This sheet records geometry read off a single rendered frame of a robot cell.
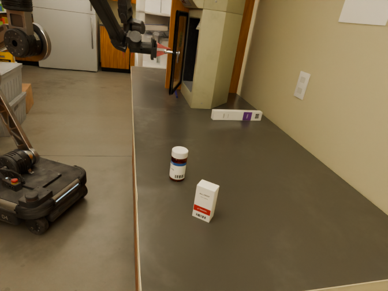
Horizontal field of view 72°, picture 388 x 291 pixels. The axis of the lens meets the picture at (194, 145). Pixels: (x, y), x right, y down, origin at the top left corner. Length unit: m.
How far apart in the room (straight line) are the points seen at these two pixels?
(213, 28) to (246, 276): 1.08
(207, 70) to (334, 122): 0.63
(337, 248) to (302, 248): 0.09
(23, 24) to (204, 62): 0.94
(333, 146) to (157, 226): 0.75
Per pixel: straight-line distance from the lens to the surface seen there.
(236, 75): 1.84
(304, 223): 0.76
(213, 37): 1.36
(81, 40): 6.30
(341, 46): 1.17
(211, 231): 0.64
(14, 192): 2.05
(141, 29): 1.70
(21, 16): 1.74
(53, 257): 1.89
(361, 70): 1.08
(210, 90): 1.41
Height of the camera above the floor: 1.38
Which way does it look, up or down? 26 degrees down
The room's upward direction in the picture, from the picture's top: 8 degrees clockwise
